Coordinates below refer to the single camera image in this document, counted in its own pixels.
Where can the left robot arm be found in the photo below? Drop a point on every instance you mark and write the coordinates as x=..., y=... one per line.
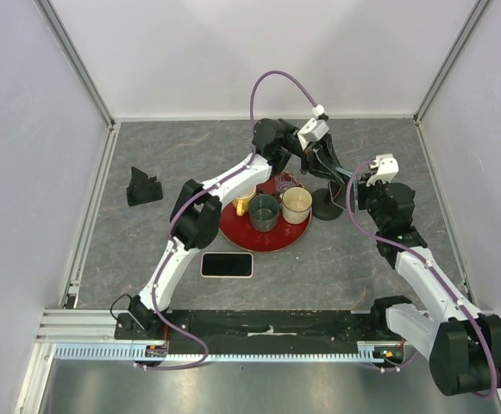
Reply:
x=195, y=219

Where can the black phone pink case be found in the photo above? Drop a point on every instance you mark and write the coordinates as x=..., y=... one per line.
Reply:
x=227, y=265

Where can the clear plastic tumbler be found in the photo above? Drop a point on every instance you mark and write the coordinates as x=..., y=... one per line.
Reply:
x=284, y=181

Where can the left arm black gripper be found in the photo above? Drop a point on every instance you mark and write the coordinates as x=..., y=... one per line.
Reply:
x=320, y=159

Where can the black phone stand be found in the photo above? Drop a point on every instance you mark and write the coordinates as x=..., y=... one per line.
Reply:
x=329, y=203

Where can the black wedge stand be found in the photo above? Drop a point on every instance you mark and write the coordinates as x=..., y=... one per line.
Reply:
x=142, y=188

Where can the yellow mug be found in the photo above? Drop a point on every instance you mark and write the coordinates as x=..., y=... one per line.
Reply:
x=242, y=202

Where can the cream glass mug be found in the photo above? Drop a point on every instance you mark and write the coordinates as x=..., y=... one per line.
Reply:
x=296, y=203

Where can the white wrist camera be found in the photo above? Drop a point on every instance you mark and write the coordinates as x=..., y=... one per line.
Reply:
x=384, y=168
x=315, y=128

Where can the dark green mug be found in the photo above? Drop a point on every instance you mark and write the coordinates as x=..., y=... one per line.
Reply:
x=263, y=211

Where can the black phone clear case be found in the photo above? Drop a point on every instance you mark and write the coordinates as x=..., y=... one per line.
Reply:
x=344, y=172

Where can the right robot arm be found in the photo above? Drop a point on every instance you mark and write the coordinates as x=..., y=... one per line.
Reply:
x=461, y=342

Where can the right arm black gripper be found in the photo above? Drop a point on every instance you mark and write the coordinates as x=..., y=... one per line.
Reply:
x=362, y=189

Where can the grey cable duct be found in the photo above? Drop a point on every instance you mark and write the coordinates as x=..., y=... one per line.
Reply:
x=347, y=352

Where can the red round tray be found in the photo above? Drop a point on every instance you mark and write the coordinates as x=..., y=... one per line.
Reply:
x=239, y=230

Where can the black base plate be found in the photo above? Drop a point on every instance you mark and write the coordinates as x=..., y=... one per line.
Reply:
x=280, y=329

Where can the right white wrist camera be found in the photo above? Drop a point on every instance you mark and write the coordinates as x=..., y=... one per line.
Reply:
x=384, y=168

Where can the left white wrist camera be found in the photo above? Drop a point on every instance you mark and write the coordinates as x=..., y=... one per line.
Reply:
x=315, y=128

